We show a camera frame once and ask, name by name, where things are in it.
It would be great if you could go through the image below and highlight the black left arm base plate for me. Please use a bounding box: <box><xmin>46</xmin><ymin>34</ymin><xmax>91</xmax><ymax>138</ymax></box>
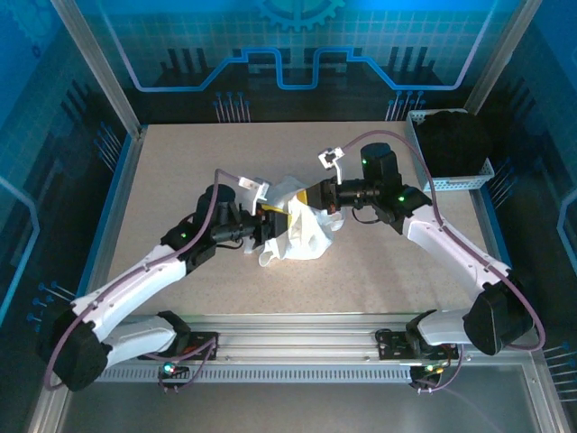
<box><xmin>136</xmin><ymin>331</ymin><xmax>221</xmax><ymax>362</ymax></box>

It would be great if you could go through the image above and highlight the grey slotted cable duct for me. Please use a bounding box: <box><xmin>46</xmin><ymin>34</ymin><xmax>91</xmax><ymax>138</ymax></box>
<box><xmin>71</xmin><ymin>364</ymin><xmax>452</xmax><ymax>385</ymax></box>

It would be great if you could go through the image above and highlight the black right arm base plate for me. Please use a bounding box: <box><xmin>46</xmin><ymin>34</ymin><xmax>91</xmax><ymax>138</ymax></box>
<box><xmin>375</xmin><ymin>328</ymin><xmax>466</xmax><ymax>362</ymax></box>

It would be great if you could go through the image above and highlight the grey metal framed panel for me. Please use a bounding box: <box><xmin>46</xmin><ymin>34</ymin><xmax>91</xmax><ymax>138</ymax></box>
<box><xmin>26</xmin><ymin>360</ymin><xmax>572</xmax><ymax>433</ymax></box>

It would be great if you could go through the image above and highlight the black cloth bundle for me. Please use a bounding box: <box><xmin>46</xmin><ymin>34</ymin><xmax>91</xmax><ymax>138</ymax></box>
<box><xmin>417</xmin><ymin>109</ymin><xmax>493</xmax><ymax>178</ymax></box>

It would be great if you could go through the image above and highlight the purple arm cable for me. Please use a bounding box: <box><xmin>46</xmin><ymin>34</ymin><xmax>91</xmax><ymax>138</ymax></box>
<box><xmin>342</xmin><ymin>129</ymin><xmax>546</xmax><ymax>352</ymax></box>
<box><xmin>42</xmin><ymin>169</ymin><xmax>243</xmax><ymax>392</ymax></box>

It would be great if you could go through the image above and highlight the small LED circuit board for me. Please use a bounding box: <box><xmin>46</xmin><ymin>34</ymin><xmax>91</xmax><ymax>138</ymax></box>
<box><xmin>157</xmin><ymin>360</ymin><xmax>190</xmax><ymax>380</ymax></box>
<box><xmin>409</xmin><ymin>363</ymin><xmax>447</xmax><ymax>381</ymax></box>

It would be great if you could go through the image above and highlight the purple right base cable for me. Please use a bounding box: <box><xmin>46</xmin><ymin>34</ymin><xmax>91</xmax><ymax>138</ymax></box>
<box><xmin>412</xmin><ymin>342</ymin><xmax>468</xmax><ymax>396</ymax></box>

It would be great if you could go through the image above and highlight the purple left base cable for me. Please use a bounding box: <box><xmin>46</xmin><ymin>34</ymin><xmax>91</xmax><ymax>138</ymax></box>
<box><xmin>156</xmin><ymin>336</ymin><xmax>221</xmax><ymax>394</ymax></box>

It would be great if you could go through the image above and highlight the grey perforated basket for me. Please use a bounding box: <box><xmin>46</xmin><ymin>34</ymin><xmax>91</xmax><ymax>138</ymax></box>
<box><xmin>405</xmin><ymin>109</ymin><xmax>496</xmax><ymax>193</ymax></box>

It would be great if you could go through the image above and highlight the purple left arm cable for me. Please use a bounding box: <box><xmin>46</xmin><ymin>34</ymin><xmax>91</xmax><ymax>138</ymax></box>
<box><xmin>42</xmin><ymin>169</ymin><xmax>243</xmax><ymax>392</ymax></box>

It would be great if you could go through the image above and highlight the white t-shirt with black print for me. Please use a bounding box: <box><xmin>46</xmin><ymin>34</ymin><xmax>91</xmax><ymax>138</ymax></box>
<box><xmin>244</xmin><ymin>175</ymin><xmax>348</xmax><ymax>268</ymax></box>

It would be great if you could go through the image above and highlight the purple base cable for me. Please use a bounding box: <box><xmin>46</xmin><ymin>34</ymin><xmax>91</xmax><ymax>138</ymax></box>
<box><xmin>156</xmin><ymin>336</ymin><xmax>221</xmax><ymax>394</ymax></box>
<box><xmin>412</xmin><ymin>342</ymin><xmax>468</xmax><ymax>396</ymax></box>

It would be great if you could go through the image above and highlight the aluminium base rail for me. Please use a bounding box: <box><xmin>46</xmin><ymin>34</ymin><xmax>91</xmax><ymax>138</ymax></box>
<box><xmin>83</xmin><ymin>311</ymin><xmax>519</xmax><ymax>364</ymax></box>

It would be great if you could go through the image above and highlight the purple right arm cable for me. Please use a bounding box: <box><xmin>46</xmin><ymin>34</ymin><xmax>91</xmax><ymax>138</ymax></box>
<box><xmin>342</xmin><ymin>129</ymin><xmax>546</xmax><ymax>352</ymax></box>

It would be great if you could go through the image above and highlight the aluminium frame post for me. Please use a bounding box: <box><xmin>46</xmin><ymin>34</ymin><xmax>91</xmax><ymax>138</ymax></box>
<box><xmin>463</xmin><ymin>0</ymin><xmax>545</xmax><ymax>123</ymax></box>
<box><xmin>49</xmin><ymin>0</ymin><xmax>148</xmax><ymax>136</ymax></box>

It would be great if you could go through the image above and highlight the blue aluminium table side rail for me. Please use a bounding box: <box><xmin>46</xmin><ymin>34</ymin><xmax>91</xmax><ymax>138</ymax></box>
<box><xmin>74</xmin><ymin>128</ymin><xmax>148</xmax><ymax>328</ymax></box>
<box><xmin>477</xmin><ymin>185</ymin><xmax>536</xmax><ymax>328</ymax></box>

